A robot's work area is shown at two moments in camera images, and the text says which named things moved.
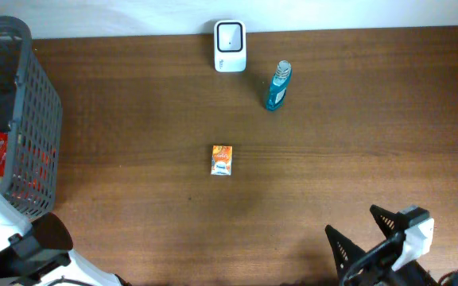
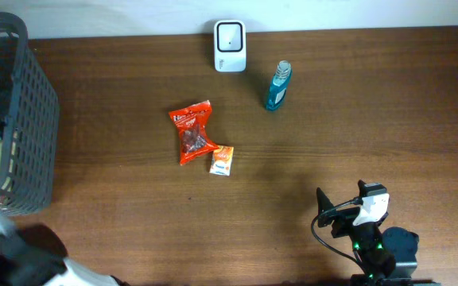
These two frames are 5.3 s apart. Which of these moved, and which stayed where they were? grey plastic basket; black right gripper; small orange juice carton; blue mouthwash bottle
Moved: black right gripper
Stayed: grey plastic basket; blue mouthwash bottle; small orange juice carton
